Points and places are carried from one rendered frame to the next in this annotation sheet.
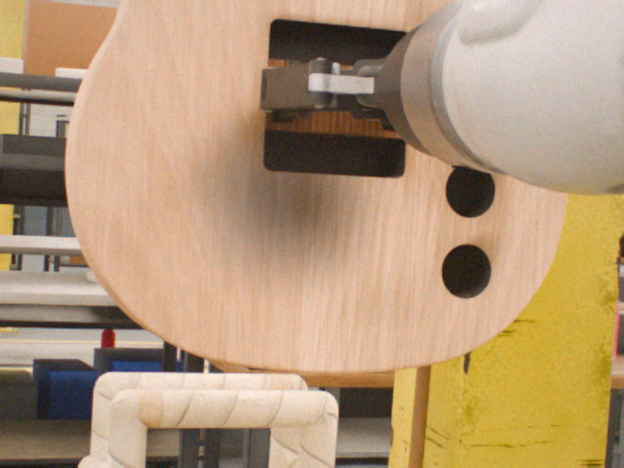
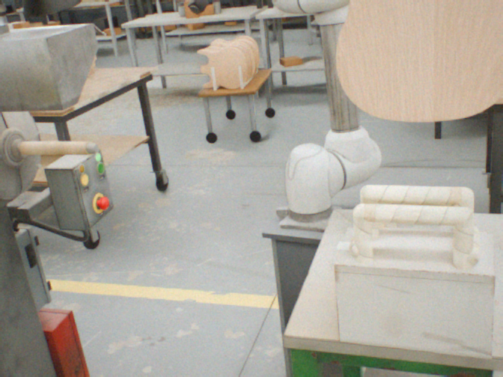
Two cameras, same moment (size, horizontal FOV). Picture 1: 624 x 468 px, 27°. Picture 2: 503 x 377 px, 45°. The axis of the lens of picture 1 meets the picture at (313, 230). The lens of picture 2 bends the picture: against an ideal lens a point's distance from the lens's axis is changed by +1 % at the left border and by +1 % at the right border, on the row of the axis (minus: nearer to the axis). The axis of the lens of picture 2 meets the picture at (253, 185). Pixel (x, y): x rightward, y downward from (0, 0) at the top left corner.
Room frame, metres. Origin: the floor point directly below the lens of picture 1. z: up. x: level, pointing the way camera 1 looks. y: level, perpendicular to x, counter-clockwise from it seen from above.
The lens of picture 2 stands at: (2.05, 0.47, 1.67)
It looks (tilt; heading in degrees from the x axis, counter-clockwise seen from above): 23 degrees down; 220
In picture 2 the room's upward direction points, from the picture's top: 7 degrees counter-clockwise
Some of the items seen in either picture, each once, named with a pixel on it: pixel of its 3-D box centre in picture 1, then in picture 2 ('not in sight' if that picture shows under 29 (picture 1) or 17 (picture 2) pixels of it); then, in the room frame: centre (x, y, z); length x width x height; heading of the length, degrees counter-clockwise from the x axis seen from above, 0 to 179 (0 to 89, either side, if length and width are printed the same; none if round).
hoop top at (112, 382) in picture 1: (203, 390); (411, 214); (1.18, 0.09, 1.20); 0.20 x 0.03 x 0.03; 109
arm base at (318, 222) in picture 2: not in sight; (305, 211); (0.44, -0.63, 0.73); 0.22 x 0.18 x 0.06; 102
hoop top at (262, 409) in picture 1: (226, 409); (415, 194); (1.10, 0.06, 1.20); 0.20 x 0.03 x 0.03; 109
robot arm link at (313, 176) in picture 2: not in sight; (310, 175); (0.43, -0.61, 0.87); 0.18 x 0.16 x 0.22; 162
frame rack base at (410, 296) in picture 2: not in sight; (414, 288); (1.13, 0.07, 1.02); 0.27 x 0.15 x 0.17; 110
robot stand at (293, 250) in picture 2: not in sight; (317, 301); (0.44, -0.61, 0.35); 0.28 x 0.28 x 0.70; 12
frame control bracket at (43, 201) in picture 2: not in sight; (44, 200); (1.19, -1.03, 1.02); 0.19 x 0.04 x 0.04; 20
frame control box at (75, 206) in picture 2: not in sight; (58, 200); (1.13, -1.05, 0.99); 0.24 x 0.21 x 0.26; 110
